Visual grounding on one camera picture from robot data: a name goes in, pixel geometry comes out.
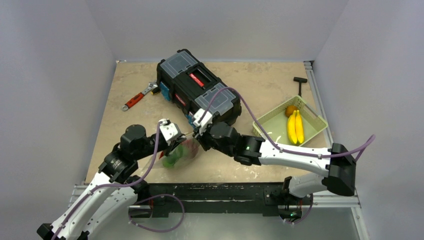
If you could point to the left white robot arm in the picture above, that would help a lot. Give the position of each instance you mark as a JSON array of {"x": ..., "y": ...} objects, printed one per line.
[{"x": 119, "y": 182}]

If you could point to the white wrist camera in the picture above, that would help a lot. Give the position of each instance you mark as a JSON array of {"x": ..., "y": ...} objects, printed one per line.
[
  {"x": 202, "y": 119},
  {"x": 168, "y": 129}
]

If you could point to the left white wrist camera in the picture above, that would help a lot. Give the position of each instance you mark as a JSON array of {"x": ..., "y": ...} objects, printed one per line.
[{"x": 168, "y": 129}]

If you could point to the black T-handle tool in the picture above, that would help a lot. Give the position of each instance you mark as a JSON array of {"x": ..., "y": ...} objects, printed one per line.
[{"x": 300, "y": 81}]

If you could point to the red handled adjustable wrench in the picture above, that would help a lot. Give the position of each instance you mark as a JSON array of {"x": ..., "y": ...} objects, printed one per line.
[{"x": 134, "y": 100}]

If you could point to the light green plastic basket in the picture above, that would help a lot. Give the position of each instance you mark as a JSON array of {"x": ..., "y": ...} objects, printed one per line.
[{"x": 275, "y": 121}]

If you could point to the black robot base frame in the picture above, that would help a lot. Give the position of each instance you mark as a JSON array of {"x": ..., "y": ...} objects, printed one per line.
[{"x": 271, "y": 199}]

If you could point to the clear zip top bag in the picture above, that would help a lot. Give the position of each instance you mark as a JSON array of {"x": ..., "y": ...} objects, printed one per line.
[{"x": 192, "y": 152}]

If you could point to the brown kiwi fruit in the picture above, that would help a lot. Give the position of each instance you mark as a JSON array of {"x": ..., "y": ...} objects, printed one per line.
[{"x": 290, "y": 110}]

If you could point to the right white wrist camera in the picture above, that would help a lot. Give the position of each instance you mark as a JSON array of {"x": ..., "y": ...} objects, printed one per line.
[{"x": 202, "y": 119}]

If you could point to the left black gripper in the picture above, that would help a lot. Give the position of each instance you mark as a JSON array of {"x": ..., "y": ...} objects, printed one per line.
[{"x": 173, "y": 143}]

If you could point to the black plastic toolbox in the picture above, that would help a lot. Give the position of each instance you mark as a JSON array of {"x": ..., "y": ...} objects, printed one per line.
[{"x": 185, "y": 81}]

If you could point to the green bell pepper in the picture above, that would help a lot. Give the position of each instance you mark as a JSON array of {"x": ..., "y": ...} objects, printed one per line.
[{"x": 168, "y": 161}]

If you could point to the yellow banana bunch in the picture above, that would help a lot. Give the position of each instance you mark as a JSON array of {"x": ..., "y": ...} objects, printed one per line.
[{"x": 295, "y": 129}]

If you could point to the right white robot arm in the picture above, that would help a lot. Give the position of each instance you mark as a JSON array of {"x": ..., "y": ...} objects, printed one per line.
[{"x": 254, "y": 150}]

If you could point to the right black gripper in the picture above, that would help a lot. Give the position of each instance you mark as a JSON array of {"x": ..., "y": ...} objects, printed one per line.
[{"x": 202, "y": 138}]

